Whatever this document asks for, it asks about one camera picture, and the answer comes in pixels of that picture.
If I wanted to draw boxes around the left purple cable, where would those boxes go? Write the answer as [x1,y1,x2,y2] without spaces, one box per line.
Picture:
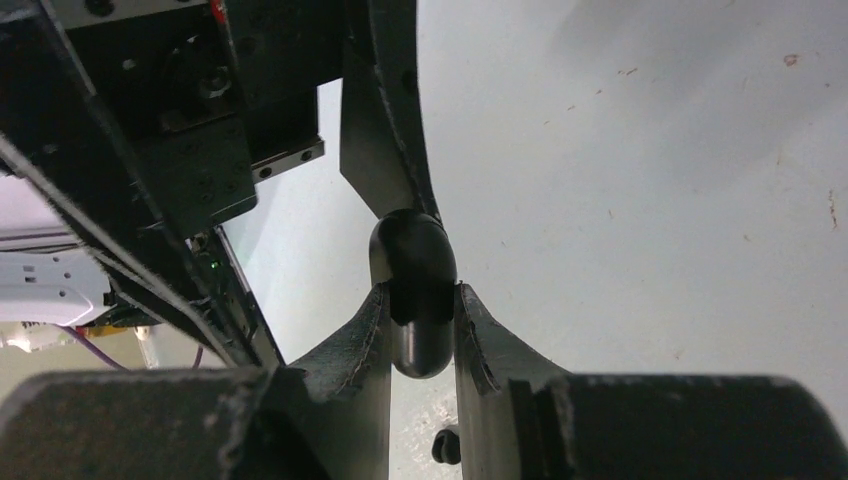
[56,323,205,371]

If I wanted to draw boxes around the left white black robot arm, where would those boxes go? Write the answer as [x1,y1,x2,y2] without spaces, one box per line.
[1,1,440,368]

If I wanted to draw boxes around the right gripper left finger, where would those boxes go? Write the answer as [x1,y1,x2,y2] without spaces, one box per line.
[1,285,391,479]

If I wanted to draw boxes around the black earbud charging case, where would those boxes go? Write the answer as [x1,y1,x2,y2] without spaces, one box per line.
[369,209,457,379]

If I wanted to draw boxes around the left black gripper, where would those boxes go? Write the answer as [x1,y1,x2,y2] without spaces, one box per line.
[1,1,345,368]

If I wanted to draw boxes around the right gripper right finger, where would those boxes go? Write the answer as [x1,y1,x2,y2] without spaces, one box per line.
[454,284,847,479]

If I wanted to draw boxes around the black earbud centre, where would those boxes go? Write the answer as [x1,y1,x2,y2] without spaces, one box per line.
[431,425,461,465]

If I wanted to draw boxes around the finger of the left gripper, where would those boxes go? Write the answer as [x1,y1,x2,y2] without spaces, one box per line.
[339,1,441,219]

